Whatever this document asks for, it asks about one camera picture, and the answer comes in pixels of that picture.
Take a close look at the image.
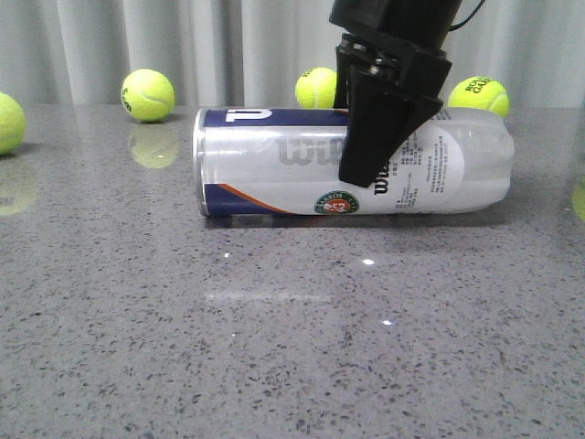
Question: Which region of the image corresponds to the yellow tennis ball far left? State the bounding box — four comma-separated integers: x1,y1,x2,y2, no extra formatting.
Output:
0,93,27,155

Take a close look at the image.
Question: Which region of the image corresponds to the yellow tennis ball right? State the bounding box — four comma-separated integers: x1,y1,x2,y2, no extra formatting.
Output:
447,76,511,117

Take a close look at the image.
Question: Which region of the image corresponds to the thin black cable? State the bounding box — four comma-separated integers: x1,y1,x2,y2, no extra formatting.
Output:
450,0,486,33

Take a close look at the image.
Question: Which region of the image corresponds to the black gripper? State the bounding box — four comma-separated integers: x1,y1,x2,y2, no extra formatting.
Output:
329,1,461,187

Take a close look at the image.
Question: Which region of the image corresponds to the yellow tennis ball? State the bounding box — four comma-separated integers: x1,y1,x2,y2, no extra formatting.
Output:
295,67,337,109
121,69,176,122
0,93,27,155
447,76,511,117

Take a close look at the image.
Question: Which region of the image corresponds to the white blue tennis ball can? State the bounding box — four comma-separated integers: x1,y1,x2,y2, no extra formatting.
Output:
193,108,515,216

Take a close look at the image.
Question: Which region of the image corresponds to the yellow tennis ball centre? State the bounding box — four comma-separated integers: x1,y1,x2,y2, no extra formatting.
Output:
295,67,337,109

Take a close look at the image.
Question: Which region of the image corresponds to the grey pleated curtain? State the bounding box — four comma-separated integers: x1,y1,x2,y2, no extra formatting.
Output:
1,1,584,108

